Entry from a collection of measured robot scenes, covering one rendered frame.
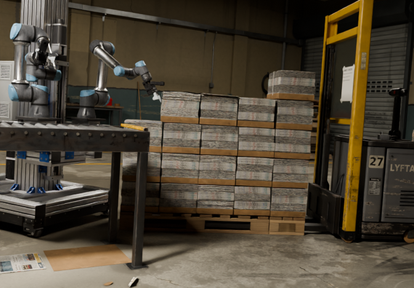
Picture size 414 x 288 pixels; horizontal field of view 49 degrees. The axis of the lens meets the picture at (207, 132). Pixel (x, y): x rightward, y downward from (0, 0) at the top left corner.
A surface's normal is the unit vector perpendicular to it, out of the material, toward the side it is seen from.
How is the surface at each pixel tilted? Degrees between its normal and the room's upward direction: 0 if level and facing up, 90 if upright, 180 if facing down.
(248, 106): 90
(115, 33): 90
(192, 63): 90
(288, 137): 90
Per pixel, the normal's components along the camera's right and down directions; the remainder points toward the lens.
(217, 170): 0.11, 0.06
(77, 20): 0.48, 0.07
